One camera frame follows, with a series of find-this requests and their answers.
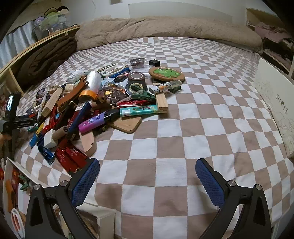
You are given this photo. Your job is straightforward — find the wooden tag board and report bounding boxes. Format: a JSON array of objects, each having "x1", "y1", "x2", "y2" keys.
[{"x1": 108, "y1": 116, "x2": 142, "y2": 134}]

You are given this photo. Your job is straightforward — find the checkered bed sheet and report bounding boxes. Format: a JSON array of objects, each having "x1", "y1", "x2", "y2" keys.
[{"x1": 19, "y1": 37, "x2": 293, "y2": 238}]

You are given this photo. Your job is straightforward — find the white orange scissors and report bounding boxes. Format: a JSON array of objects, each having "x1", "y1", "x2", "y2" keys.
[{"x1": 10, "y1": 208, "x2": 25, "y2": 238}]

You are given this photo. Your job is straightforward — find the white square box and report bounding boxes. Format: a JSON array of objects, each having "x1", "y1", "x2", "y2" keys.
[{"x1": 43, "y1": 129, "x2": 57, "y2": 148}]

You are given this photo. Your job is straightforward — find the white shoe box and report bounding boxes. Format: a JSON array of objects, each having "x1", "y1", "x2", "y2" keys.
[{"x1": 254, "y1": 58, "x2": 294, "y2": 158}]

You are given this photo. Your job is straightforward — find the dark washi tape roll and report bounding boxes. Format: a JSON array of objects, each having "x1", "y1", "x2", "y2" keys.
[{"x1": 128, "y1": 72, "x2": 146, "y2": 85}]

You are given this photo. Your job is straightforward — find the purple lighter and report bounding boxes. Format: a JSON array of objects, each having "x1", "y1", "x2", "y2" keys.
[{"x1": 78, "y1": 108, "x2": 120, "y2": 134}]

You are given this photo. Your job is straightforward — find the white sorting box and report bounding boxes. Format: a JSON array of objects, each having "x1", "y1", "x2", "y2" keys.
[{"x1": 2, "y1": 157, "x2": 116, "y2": 239}]

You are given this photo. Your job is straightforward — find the brown folded blanket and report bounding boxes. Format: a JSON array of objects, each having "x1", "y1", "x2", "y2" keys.
[{"x1": 16, "y1": 36, "x2": 77, "y2": 91}]

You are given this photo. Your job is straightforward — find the cork coaster green frog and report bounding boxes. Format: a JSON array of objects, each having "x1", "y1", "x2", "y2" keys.
[{"x1": 148, "y1": 67, "x2": 185, "y2": 82}]

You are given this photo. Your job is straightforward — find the red lighter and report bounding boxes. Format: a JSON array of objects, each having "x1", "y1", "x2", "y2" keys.
[{"x1": 54, "y1": 147, "x2": 79, "y2": 176}]

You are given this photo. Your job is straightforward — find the orange tape roll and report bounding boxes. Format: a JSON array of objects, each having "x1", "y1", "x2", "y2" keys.
[{"x1": 78, "y1": 90, "x2": 97, "y2": 102}]

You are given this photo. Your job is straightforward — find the beige duvet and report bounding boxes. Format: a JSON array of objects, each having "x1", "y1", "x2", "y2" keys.
[{"x1": 75, "y1": 16, "x2": 263, "y2": 52}]

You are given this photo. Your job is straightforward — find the light wooden block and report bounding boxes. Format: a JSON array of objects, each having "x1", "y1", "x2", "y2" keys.
[{"x1": 41, "y1": 88, "x2": 63, "y2": 118}]

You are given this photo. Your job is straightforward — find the wall closet shelf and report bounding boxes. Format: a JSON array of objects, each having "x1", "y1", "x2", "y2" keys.
[{"x1": 246, "y1": 8, "x2": 293, "y2": 78}]

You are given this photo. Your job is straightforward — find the clear storage tub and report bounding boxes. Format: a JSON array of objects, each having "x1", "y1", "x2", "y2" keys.
[{"x1": 32, "y1": 6, "x2": 70, "y2": 40}]

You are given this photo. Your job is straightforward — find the grey curtain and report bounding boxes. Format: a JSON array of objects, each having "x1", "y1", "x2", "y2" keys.
[{"x1": 0, "y1": 20, "x2": 37, "y2": 68}]

